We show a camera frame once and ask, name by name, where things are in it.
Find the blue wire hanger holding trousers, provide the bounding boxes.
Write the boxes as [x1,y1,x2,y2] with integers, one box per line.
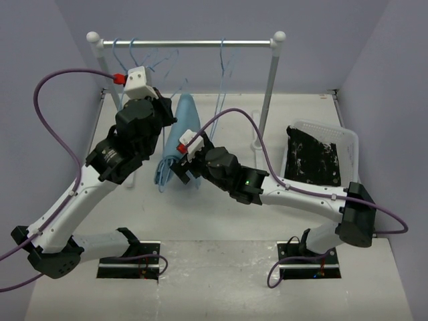
[154,78,189,193]

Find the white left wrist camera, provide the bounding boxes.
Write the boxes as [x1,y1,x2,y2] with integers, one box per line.
[124,66,158,99]

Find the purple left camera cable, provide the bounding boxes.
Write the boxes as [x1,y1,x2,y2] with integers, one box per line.
[0,68,169,294]

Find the white plastic basket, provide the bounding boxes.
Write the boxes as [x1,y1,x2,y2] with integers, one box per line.
[279,119,358,187]

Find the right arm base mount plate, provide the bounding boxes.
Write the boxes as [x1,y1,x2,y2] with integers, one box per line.
[277,239,342,280]

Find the silver clothes rack with white feet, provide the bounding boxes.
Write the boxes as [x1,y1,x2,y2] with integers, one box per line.
[86,31,286,168]

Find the purple camera cable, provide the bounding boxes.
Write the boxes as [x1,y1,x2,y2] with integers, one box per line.
[0,68,169,294]
[187,107,409,289]

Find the light blue trousers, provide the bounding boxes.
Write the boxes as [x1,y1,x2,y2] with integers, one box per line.
[153,93,203,191]

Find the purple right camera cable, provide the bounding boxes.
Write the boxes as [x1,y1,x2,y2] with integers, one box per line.
[187,107,409,289]

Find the aluminium rail right table edge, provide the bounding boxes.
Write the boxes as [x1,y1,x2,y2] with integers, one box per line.
[329,89,345,128]

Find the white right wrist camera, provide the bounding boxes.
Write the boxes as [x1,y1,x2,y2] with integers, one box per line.
[177,130,205,162]

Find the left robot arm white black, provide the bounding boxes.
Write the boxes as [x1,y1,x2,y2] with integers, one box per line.
[11,90,177,279]

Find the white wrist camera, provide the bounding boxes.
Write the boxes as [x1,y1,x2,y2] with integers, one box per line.
[124,66,158,99]
[177,130,205,162]

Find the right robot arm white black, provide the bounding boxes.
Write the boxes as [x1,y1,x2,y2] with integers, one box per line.
[171,130,376,263]

